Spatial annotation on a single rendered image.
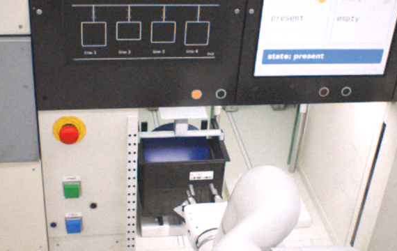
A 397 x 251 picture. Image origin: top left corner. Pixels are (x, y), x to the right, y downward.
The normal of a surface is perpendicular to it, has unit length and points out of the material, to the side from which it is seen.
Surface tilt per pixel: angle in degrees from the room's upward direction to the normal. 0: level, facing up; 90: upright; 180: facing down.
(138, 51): 90
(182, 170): 90
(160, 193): 90
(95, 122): 90
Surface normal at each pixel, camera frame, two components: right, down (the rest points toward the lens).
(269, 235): 0.64, 0.43
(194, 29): 0.16, 0.54
